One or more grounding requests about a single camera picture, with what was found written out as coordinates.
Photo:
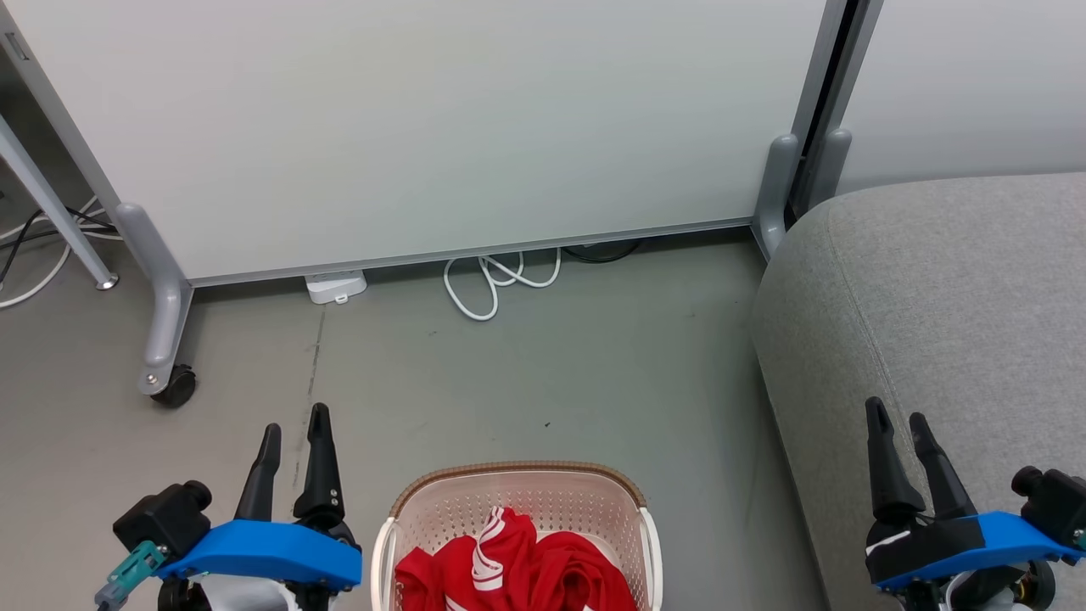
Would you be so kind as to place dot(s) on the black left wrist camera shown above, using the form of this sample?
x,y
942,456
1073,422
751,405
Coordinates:
x,y
161,518

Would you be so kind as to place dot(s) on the black caster wheel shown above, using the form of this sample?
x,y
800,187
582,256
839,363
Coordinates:
x,y
178,388

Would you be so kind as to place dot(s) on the grey fabric sofa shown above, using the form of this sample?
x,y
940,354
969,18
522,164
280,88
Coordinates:
x,y
950,297

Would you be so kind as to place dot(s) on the white power adapter box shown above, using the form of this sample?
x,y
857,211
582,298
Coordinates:
x,y
335,287

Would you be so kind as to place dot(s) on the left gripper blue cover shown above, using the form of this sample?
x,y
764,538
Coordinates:
x,y
271,552

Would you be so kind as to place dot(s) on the white partition panel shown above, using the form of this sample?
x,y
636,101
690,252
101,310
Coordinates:
x,y
967,85
424,127

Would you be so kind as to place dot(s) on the grey metal table leg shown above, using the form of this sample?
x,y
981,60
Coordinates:
x,y
51,204

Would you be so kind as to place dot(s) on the grey partition foot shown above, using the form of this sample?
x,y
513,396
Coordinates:
x,y
165,314
776,187
836,157

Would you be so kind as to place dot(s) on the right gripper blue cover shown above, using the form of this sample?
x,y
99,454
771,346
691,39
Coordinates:
x,y
959,552

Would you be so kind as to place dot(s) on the beige plastic laundry basket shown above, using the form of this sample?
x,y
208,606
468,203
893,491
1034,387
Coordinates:
x,y
543,492

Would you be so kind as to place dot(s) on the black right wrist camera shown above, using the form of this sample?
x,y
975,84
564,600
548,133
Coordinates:
x,y
1056,502

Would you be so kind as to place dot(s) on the red garment with white stripes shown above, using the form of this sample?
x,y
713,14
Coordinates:
x,y
543,570

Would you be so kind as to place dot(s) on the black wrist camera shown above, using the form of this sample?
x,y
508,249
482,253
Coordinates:
x,y
161,518
1056,502

